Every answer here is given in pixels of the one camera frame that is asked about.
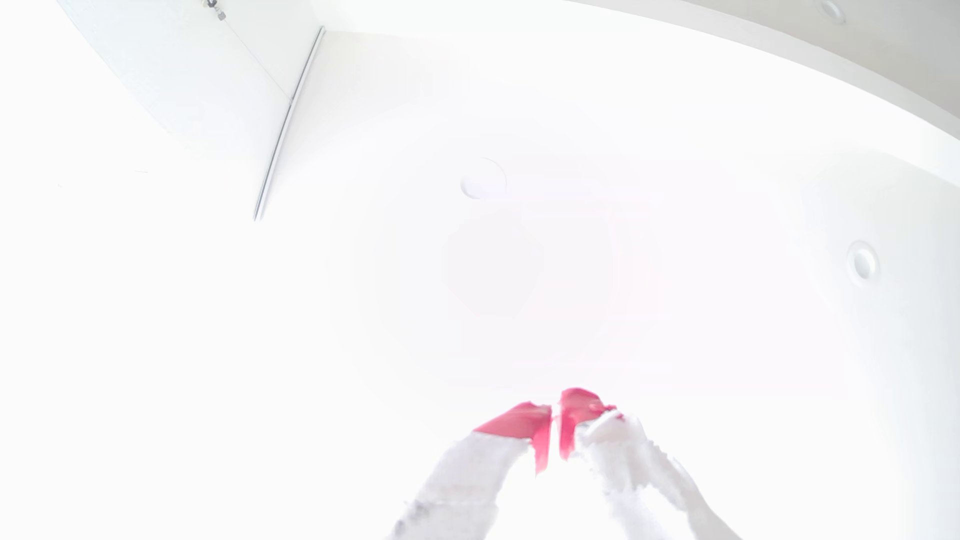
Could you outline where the metal ceiling track rail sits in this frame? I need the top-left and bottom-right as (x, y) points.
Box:
(253, 25), (327, 222)

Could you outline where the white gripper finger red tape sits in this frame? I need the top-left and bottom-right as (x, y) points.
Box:
(558, 387), (744, 540)
(388, 402), (553, 540)

